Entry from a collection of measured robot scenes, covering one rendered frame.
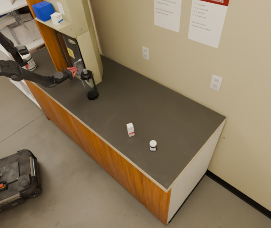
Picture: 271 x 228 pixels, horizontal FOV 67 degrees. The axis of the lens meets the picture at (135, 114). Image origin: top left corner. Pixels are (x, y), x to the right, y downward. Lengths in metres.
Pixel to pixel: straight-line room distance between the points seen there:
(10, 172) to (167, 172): 1.70
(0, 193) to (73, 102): 1.18
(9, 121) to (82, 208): 1.75
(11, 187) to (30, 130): 0.95
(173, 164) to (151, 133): 0.28
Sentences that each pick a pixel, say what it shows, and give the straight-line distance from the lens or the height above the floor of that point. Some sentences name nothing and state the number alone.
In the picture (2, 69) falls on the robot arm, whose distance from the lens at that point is 1.30.
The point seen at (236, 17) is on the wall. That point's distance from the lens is 1.29.
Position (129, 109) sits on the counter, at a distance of 1.60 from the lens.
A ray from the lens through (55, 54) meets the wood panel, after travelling 2.00.
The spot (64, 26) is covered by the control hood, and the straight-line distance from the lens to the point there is 1.55.
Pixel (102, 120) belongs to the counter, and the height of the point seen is 0.94.
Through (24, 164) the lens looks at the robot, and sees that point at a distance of 2.50.
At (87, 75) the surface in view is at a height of 1.18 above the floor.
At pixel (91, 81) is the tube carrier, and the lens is 1.63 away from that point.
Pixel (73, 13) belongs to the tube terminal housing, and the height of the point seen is 1.56.
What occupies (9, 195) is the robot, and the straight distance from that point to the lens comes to 2.40.
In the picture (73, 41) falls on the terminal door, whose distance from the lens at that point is 1.66.
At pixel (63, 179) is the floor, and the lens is 2.50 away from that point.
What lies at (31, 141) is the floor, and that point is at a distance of 2.99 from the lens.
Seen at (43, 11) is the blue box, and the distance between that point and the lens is 1.68.
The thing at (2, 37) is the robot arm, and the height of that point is 1.45.
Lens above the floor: 2.09
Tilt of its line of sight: 48 degrees down
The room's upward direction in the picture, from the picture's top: 7 degrees counter-clockwise
